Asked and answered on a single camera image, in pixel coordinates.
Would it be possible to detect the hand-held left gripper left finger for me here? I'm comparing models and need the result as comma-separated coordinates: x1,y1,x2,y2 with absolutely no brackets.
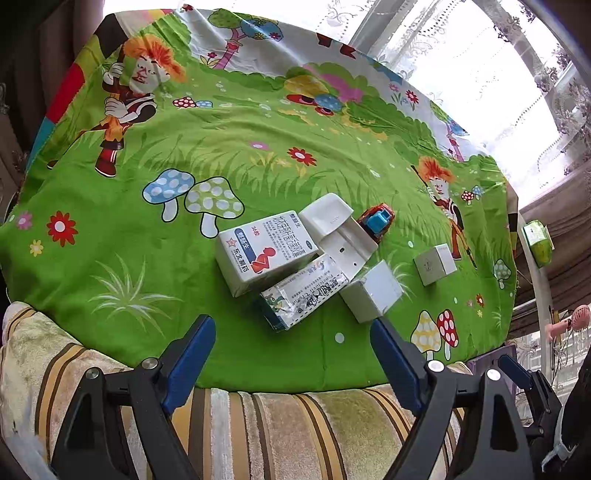
51,315,217,480

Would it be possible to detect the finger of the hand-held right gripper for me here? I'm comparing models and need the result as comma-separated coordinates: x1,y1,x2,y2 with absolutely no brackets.
496,354,565,444

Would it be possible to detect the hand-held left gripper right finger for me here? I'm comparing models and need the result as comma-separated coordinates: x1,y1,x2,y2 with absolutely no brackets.
369,318,536,480

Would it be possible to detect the white purple cardboard box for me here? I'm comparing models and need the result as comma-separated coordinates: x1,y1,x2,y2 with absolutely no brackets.
465,345,519,376

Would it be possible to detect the pink handheld fan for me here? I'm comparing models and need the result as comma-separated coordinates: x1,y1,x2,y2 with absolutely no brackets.
545,305,591,340

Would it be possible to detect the white round side table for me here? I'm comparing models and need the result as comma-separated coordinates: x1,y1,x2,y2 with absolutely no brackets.
516,217,556,370

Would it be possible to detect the small white cube box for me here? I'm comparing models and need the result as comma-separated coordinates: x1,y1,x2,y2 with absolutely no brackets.
413,244,458,287

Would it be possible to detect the striped sofa cover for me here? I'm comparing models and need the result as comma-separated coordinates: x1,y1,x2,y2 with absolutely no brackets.
0,300,467,480

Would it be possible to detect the long white medicine box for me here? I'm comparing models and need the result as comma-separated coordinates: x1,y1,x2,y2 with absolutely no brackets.
259,253,350,333

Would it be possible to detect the brown patterned curtain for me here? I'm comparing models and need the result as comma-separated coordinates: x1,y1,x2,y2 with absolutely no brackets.
508,178,591,337

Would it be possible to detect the white blue medicine box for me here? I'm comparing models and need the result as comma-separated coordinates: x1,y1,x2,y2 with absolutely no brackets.
215,211,320,297

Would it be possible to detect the white plastic holder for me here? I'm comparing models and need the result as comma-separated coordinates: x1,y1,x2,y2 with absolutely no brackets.
298,193,380,283

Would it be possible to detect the red blue toy car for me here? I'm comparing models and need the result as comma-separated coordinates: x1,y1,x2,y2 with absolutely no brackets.
356,205,397,242

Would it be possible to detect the green tissue pack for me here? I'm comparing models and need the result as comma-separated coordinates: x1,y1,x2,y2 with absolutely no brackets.
522,220,554,268

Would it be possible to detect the green cartoon printed blanket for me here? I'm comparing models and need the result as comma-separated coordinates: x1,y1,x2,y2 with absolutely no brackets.
0,4,518,395

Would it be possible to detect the white lace curtain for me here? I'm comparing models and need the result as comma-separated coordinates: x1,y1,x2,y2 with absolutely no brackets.
314,0,591,213

